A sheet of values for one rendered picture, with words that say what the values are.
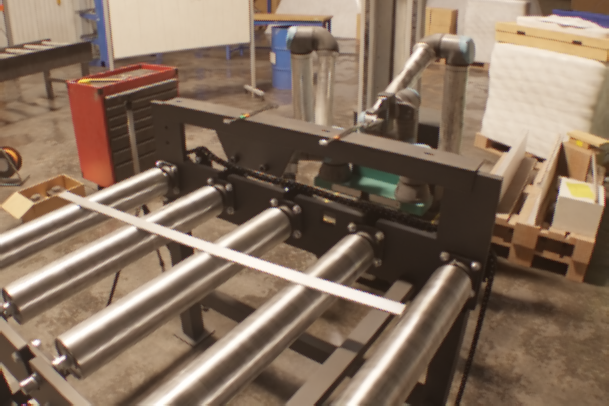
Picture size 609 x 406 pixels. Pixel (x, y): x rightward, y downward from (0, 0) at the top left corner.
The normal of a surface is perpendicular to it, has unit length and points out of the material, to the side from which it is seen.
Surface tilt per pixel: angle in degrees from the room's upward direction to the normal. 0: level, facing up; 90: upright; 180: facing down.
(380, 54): 90
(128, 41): 90
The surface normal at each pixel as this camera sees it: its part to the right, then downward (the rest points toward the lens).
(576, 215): -0.54, 0.35
